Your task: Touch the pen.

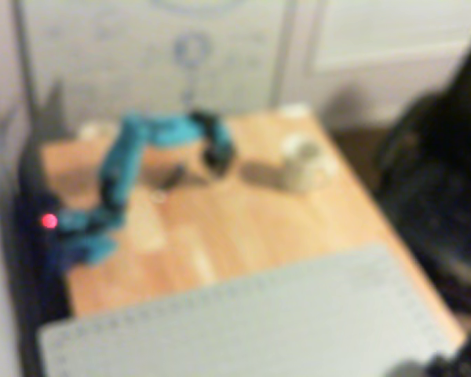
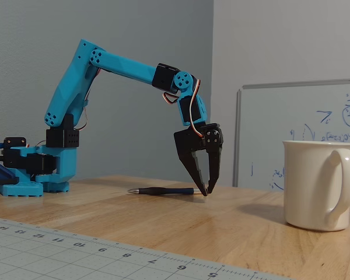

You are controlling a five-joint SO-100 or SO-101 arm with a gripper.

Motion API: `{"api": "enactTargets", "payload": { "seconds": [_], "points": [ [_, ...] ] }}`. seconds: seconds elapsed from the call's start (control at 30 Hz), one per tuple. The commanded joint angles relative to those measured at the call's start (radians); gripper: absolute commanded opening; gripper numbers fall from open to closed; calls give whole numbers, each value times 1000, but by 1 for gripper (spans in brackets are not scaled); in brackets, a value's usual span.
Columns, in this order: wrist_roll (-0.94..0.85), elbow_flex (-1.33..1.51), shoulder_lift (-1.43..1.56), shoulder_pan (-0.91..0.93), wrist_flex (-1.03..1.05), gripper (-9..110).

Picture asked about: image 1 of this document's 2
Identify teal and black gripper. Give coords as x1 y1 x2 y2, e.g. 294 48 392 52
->
199 112 237 178

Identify dark pen with silver tip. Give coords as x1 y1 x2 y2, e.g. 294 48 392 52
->
151 165 186 202

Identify cream ceramic mug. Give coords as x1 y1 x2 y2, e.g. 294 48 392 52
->
279 132 339 194

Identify small white table-edge clip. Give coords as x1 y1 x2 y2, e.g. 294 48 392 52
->
278 102 312 119

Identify whiteboard with blue sketches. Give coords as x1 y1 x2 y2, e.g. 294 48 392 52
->
13 0 299 133

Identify small white round object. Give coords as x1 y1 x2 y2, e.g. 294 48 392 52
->
78 122 111 141

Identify grey gridded cutting mat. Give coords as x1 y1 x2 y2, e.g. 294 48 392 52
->
37 242 467 377

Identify dark grey flat panel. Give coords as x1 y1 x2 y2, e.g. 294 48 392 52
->
19 80 79 197

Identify controller board with red light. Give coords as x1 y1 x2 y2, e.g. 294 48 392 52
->
38 211 60 232

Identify dark blue table clamp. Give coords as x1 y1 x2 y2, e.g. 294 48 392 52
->
42 239 88 276

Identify white window with blinds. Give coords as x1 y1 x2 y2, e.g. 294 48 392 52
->
304 0 471 79

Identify black leather office chair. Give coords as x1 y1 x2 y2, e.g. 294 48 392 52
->
376 23 471 315

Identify black camera stand clamp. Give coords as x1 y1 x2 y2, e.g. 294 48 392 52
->
384 333 471 377

